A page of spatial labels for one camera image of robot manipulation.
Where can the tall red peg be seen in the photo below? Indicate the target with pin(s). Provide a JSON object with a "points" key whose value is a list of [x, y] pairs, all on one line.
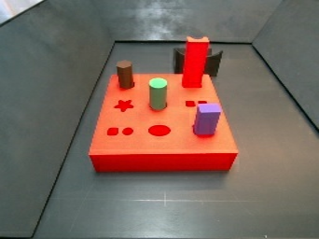
{"points": [[195, 57]]}

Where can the black curved holder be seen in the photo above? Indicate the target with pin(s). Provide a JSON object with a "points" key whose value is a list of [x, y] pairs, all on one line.
{"points": [[212, 61]]}

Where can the purple rectangular peg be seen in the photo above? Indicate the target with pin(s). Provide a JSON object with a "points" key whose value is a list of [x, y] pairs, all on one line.
{"points": [[207, 118]]}

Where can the red shape sorter board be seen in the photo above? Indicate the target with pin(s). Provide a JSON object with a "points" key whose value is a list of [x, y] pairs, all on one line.
{"points": [[137, 139]]}

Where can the brown hexagonal peg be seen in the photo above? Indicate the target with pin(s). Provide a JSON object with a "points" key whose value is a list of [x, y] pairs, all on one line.
{"points": [[124, 74]]}

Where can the green cylinder peg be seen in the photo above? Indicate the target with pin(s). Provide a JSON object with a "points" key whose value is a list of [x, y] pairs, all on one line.
{"points": [[157, 93]]}

